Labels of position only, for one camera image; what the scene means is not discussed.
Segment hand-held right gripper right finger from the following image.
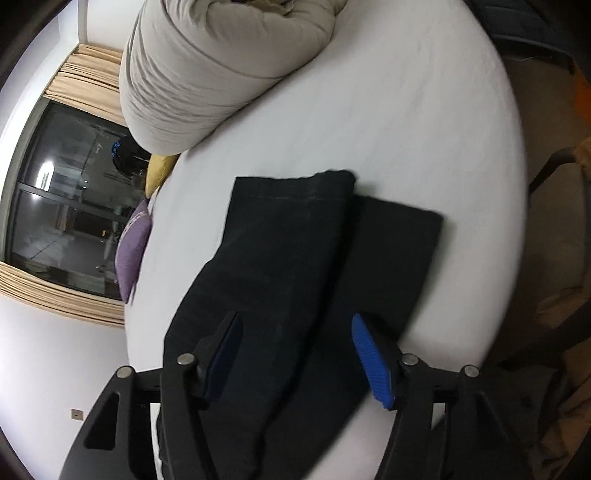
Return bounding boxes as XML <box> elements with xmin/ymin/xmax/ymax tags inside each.
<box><xmin>351</xmin><ymin>313</ymin><xmax>532</xmax><ymax>480</ymax></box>

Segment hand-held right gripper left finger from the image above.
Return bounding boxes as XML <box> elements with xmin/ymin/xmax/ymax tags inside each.
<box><xmin>58</xmin><ymin>311</ymin><xmax>244</xmax><ymax>480</ymax></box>

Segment black pants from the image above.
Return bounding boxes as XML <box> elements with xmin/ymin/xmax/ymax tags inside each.
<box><xmin>156</xmin><ymin>170</ymin><xmax>445</xmax><ymax>480</ymax></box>

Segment purple pillow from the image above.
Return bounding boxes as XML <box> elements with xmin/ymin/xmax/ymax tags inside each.
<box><xmin>115</xmin><ymin>198</ymin><xmax>153</xmax><ymax>305</ymax></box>

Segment beige curtain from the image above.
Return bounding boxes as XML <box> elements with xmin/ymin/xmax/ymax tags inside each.
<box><xmin>42</xmin><ymin>44</ymin><xmax>134</xmax><ymax>125</ymax></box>
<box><xmin>0</xmin><ymin>261</ymin><xmax>126</xmax><ymax>328</ymax></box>

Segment yellow pillow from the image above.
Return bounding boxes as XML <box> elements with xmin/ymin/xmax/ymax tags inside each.
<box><xmin>145</xmin><ymin>154</ymin><xmax>180</xmax><ymax>199</ymax></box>

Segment large dark window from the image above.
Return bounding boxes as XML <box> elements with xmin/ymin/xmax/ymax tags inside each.
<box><xmin>4</xmin><ymin>102</ymin><xmax>153</xmax><ymax>303</ymax></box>

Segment bed with white sheet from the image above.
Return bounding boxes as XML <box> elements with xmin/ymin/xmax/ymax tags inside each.
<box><xmin>122</xmin><ymin>0</ymin><xmax>529</xmax><ymax>480</ymax></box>

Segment dark chair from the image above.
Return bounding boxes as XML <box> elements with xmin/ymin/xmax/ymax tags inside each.
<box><xmin>529</xmin><ymin>148</ymin><xmax>591</xmax><ymax>195</ymax></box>

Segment rolled beige duvet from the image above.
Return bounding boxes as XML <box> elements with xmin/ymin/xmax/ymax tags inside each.
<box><xmin>119</xmin><ymin>0</ymin><xmax>350</xmax><ymax>155</ymax></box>

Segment orange object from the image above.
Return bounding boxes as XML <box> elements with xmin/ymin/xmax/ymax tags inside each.
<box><xmin>573</xmin><ymin>65</ymin><xmax>591</xmax><ymax>125</ymax></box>

